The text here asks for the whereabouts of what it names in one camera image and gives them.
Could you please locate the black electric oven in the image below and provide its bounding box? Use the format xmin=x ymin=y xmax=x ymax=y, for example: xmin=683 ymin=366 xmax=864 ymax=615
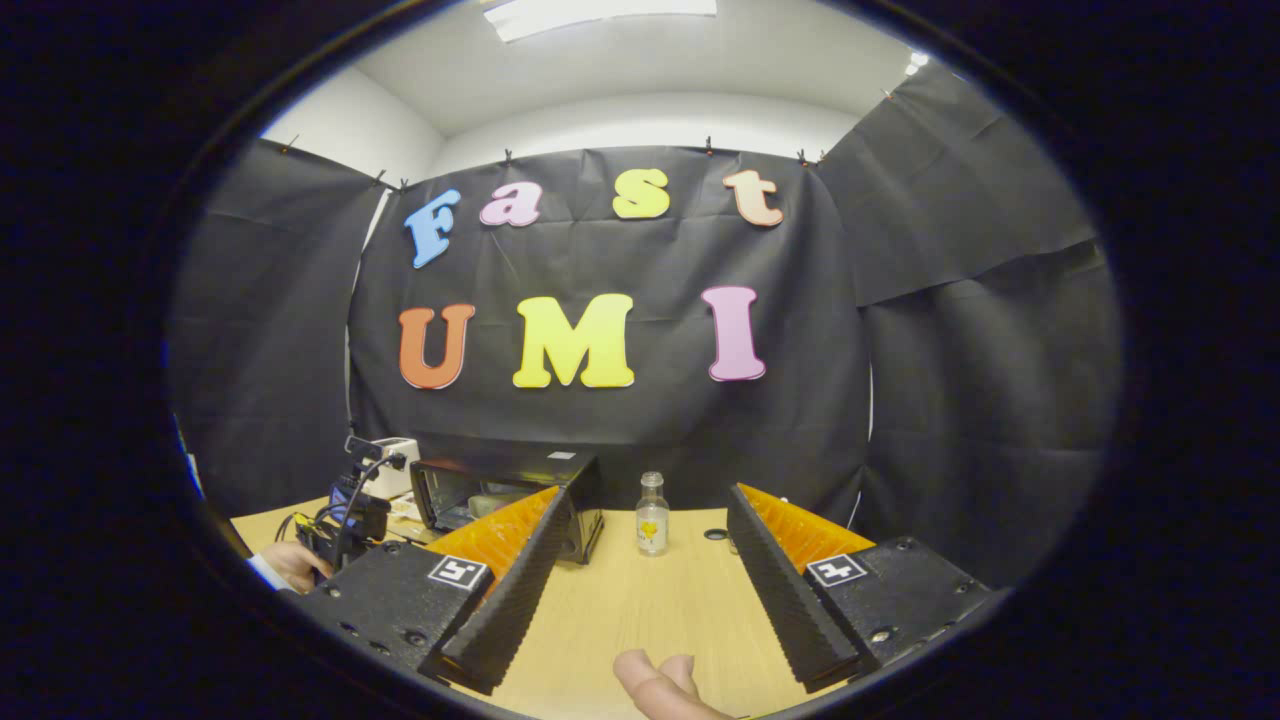
xmin=410 ymin=452 xmax=606 ymax=566

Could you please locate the white toaster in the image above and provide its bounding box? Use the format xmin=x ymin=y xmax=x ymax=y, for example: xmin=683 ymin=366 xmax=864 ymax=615
xmin=365 ymin=437 xmax=423 ymax=499

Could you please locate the long ceiling light panel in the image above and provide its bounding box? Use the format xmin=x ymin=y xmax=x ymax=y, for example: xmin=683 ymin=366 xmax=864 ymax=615
xmin=483 ymin=0 xmax=718 ymax=43

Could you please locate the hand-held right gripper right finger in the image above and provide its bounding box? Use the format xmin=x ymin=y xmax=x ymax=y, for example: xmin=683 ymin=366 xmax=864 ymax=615
xmin=726 ymin=483 xmax=993 ymax=694

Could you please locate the clear bottle with yellow label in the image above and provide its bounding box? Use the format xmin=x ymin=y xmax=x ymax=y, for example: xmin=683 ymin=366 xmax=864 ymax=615
xmin=636 ymin=471 xmax=670 ymax=557

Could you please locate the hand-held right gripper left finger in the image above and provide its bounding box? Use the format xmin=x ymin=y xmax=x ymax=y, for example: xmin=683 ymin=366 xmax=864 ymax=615
xmin=300 ymin=485 xmax=573 ymax=696

